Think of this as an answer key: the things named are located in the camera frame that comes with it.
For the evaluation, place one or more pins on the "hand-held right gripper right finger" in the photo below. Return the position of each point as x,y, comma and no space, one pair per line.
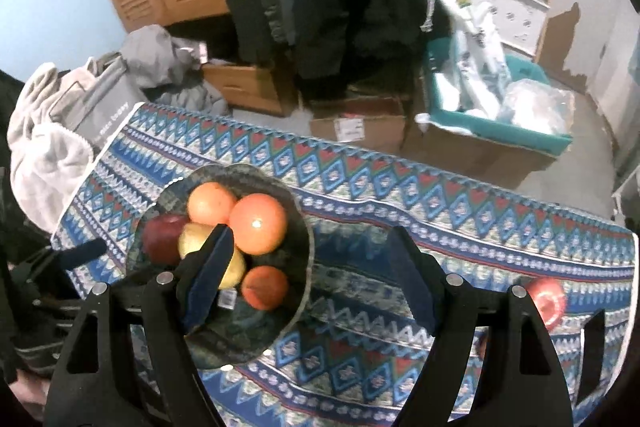
410,277

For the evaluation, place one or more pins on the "matte orange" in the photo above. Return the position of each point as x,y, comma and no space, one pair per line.
212,203

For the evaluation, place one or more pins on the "bright red apple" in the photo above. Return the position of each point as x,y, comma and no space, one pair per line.
547,302

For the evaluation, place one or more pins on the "black smartphone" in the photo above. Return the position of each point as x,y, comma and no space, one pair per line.
592,357

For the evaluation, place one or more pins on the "scalloped green glass plate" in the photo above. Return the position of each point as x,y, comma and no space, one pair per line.
260,327

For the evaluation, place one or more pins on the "grey tote bag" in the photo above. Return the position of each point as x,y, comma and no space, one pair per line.
95,107

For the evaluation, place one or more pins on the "small orange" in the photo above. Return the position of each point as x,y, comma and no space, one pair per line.
265,288

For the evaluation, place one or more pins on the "yellow pear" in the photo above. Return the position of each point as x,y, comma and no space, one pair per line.
195,239

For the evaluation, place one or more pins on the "teal box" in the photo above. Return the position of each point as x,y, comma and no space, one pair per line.
500,131

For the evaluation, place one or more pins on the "blue patterned tablecloth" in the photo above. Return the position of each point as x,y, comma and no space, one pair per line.
400,187

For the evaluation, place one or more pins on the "large cardboard box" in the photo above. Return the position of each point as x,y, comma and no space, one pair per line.
475,162

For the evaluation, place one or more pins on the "clear plastic bag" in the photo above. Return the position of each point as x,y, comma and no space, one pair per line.
540,109

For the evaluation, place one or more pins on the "white towel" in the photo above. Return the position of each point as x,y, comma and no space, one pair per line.
45,157

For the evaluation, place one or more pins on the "white printed plastic bag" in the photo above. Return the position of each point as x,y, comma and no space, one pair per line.
475,37

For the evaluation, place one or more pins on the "grey jacket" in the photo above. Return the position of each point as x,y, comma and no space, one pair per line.
160,62

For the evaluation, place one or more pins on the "large glossy orange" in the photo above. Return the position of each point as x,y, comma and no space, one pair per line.
258,224

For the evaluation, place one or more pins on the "labelled cardboard box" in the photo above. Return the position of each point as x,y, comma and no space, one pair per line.
360,124

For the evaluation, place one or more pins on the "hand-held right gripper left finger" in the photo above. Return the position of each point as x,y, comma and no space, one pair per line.
210,282

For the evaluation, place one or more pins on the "dark red apple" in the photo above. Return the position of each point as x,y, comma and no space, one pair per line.
162,238

